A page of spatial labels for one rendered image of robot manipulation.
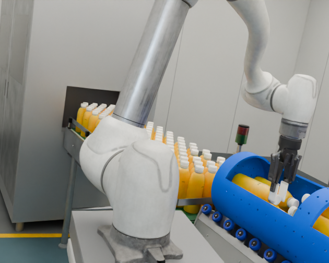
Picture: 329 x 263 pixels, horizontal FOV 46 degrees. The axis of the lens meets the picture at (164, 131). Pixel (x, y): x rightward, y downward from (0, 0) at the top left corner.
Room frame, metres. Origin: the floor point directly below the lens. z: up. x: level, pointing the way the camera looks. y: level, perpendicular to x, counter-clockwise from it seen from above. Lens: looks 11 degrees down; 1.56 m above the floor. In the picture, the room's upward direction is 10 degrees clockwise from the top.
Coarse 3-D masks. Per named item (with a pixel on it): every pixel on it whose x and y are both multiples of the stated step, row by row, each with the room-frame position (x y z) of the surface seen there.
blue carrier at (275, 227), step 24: (240, 168) 1.54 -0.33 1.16; (264, 168) 1.60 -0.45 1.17; (216, 192) 1.45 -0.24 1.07; (240, 192) 1.35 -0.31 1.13; (312, 192) 1.39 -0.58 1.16; (240, 216) 1.33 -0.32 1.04; (264, 216) 1.23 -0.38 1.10; (288, 216) 1.16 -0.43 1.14; (312, 216) 1.10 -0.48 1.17; (264, 240) 1.25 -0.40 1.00; (288, 240) 1.13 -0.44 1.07; (312, 240) 1.06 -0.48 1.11
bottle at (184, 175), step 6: (180, 168) 1.68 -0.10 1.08; (186, 168) 1.68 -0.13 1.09; (180, 174) 1.66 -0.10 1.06; (186, 174) 1.66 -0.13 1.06; (180, 180) 1.66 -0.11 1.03; (186, 180) 1.66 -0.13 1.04; (180, 186) 1.65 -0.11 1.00; (186, 186) 1.67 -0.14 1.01; (180, 192) 1.65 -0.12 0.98; (180, 198) 1.66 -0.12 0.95
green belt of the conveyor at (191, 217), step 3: (84, 138) 2.64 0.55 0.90; (183, 207) 1.68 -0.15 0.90; (183, 210) 1.64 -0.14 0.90; (213, 210) 1.70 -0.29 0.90; (186, 213) 1.61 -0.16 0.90; (189, 213) 1.62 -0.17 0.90; (186, 216) 1.58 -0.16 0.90; (189, 216) 1.59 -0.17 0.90; (192, 216) 1.60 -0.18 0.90; (195, 216) 1.60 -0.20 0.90; (189, 219) 1.57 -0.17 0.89; (192, 219) 1.58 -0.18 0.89; (192, 222) 1.57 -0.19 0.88
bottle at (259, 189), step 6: (240, 174) 1.48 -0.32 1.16; (234, 180) 1.46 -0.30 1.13; (240, 180) 1.44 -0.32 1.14; (246, 180) 1.42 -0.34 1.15; (252, 180) 1.41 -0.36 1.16; (240, 186) 1.43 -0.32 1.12; (246, 186) 1.40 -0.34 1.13; (252, 186) 1.38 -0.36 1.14; (258, 186) 1.37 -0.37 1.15; (264, 186) 1.36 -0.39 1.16; (252, 192) 1.37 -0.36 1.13; (258, 192) 1.35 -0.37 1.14; (264, 192) 1.34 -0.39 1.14; (264, 198) 1.33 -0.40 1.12
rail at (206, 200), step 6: (186, 198) 1.58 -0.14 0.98; (192, 198) 1.60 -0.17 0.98; (198, 198) 1.61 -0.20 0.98; (204, 198) 1.63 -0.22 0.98; (210, 198) 1.64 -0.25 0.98; (180, 204) 1.56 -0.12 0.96; (186, 204) 1.58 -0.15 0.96; (192, 204) 1.60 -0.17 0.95; (198, 204) 1.61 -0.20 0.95; (204, 204) 1.63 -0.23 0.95
